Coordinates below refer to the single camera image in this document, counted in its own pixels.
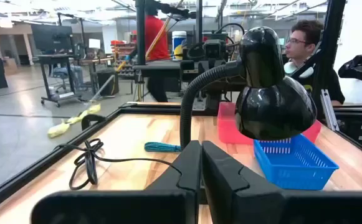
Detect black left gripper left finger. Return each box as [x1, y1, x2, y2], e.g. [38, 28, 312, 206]
[145, 139, 202, 192]

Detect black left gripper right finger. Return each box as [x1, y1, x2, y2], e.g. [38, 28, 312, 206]
[201, 140, 287, 224]

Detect pink plastic bin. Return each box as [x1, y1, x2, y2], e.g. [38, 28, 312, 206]
[217, 101, 322, 146]

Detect black trash bin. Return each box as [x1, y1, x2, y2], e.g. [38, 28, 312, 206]
[96, 68, 120, 96]

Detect white wipes canister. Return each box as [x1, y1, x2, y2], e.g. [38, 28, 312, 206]
[171, 30, 188, 60]

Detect person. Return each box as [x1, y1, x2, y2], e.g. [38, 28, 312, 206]
[285, 19, 346, 106]
[145, 6, 171, 103]

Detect red parts shelf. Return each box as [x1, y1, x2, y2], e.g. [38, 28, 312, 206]
[110, 39, 136, 63]

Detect blue plastic basket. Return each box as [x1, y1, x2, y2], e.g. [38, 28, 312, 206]
[253, 134, 340, 191]

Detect black gooseneck desk lamp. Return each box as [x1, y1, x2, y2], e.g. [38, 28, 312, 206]
[179, 26, 318, 150]

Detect white headphones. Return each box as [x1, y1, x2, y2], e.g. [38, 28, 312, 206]
[283, 60, 315, 79]

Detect black rolling desk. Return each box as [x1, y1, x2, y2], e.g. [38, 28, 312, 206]
[37, 54, 82, 108]

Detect yellow dust mop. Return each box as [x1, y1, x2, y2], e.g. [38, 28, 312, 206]
[47, 74, 117, 139]

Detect black monitor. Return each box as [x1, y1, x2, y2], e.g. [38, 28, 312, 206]
[31, 24, 74, 54]

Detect black drawer cabinet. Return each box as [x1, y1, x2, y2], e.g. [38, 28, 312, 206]
[336, 107, 362, 154]

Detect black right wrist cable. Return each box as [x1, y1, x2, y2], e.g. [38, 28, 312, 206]
[214, 22, 246, 44]

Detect black lamp power cord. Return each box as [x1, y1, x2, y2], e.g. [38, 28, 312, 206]
[55, 138, 183, 191]

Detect black frame clamp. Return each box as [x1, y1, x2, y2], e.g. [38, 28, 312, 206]
[81, 113, 107, 131]

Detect silver aluminium bracket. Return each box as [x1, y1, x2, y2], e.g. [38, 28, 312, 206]
[320, 89, 340, 132]

